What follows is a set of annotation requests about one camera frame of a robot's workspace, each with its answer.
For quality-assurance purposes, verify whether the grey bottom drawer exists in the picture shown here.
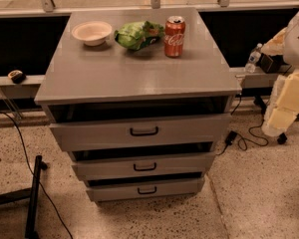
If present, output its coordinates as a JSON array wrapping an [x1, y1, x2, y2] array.
[[87, 177, 204, 202]]

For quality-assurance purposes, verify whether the grey drawer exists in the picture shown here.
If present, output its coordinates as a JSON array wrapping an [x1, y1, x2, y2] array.
[[73, 152, 215, 181], [50, 114, 231, 151], [87, 177, 204, 202]]

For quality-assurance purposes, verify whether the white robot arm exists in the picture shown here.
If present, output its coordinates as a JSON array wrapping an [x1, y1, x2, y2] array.
[[261, 11, 299, 136]]

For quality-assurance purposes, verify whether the grey drawer cabinet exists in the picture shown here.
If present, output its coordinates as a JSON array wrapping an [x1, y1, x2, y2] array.
[[35, 8, 241, 187]]

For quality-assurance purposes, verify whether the grey middle drawer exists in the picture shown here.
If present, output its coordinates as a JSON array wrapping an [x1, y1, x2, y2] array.
[[73, 152, 215, 181]]

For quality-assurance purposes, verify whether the grey top drawer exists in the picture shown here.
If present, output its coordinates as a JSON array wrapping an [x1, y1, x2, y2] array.
[[50, 114, 231, 151]]

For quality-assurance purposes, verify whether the red cola can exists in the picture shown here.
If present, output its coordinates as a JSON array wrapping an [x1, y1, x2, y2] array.
[[164, 16, 185, 58]]

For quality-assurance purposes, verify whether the green chip bag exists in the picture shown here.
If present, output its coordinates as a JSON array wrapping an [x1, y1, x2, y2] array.
[[114, 21, 164, 51]]

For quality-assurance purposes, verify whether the white paper bowl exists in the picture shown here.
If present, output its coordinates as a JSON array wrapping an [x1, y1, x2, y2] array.
[[72, 21, 113, 47]]

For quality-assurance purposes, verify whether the clear water bottle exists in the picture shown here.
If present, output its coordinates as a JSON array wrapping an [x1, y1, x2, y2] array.
[[245, 43, 262, 73]]

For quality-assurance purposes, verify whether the small black box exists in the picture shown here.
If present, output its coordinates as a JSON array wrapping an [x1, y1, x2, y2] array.
[[260, 54, 283, 74]]

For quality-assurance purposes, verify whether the black stand leg right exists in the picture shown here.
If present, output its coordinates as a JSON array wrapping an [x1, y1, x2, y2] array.
[[253, 96, 287, 144]]

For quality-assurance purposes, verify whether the small black yellow device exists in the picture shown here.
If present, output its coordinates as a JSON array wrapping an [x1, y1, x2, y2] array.
[[8, 70, 26, 84]]

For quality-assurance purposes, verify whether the black stand left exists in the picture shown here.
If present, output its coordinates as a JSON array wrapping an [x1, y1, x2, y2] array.
[[0, 155, 48, 239]]

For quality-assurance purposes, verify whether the black power adapter with cable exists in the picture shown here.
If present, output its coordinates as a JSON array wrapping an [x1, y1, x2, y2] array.
[[217, 96, 269, 156]]

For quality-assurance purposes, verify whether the black floor cable left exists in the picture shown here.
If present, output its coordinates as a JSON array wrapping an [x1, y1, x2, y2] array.
[[0, 109, 74, 239]]

